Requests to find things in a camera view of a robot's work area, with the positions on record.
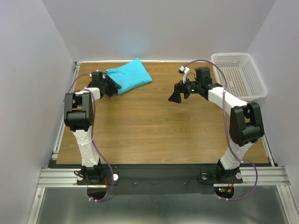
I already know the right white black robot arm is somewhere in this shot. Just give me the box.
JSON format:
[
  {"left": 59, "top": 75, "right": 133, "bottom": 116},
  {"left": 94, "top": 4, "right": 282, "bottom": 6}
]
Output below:
[{"left": 168, "top": 66, "right": 264, "bottom": 182}]

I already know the white plastic basket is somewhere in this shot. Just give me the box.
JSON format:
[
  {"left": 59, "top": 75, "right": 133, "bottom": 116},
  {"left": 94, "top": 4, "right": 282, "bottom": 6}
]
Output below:
[{"left": 211, "top": 52, "right": 268, "bottom": 102}]

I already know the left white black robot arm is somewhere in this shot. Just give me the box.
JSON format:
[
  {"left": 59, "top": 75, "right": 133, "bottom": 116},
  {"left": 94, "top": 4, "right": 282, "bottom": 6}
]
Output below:
[{"left": 64, "top": 70, "right": 121, "bottom": 185}]

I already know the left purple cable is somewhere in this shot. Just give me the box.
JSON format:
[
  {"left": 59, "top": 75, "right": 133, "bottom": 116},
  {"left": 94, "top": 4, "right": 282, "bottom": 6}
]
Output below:
[{"left": 69, "top": 73, "right": 115, "bottom": 203}]

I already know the aluminium frame rail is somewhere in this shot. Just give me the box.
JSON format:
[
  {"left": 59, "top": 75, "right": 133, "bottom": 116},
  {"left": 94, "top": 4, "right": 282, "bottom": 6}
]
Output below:
[{"left": 27, "top": 62, "right": 81, "bottom": 224}]

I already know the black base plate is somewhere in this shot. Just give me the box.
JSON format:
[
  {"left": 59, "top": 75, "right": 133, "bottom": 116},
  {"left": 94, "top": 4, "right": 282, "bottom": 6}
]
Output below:
[{"left": 74, "top": 164, "right": 243, "bottom": 196}]

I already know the turquoise t shirt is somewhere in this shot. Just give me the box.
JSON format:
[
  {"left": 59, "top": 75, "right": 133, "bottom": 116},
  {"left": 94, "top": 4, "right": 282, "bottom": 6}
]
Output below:
[{"left": 105, "top": 58, "right": 153, "bottom": 95}]

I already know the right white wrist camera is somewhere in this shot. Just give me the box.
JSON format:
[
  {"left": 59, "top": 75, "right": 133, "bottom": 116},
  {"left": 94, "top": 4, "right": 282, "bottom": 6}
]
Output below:
[{"left": 178, "top": 66, "right": 190, "bottom": 83}]

